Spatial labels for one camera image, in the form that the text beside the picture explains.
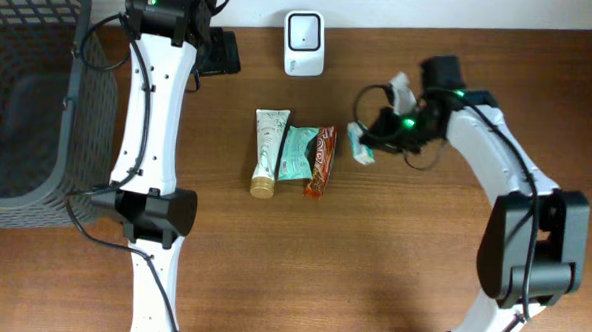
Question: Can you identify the grey plastic mesh basket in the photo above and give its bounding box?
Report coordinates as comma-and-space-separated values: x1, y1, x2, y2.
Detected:
0, 0, 118, 229

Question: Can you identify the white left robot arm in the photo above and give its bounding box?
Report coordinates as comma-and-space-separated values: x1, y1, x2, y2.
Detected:
90, 0, 240, 332

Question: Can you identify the white tube with gold cap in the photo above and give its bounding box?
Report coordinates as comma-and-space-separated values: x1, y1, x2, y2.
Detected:
250, 109, 290, 199

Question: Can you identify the teal snack packet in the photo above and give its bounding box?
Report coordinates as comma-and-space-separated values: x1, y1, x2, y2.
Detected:
277, 126, 319, 181

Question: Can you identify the white barcode scanner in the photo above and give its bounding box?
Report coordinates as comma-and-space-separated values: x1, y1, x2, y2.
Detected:
284, 10, 325, 77

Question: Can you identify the small Kleenex tissue pack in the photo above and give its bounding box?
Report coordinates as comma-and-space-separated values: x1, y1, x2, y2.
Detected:
347, 122, 374, 165

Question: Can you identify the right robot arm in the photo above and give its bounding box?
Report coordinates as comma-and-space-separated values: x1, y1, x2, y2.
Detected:
348, 55, 590, 332

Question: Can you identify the red snack bar wrapper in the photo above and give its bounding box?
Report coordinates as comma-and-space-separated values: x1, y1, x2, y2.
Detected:
304, 126, 338, 198

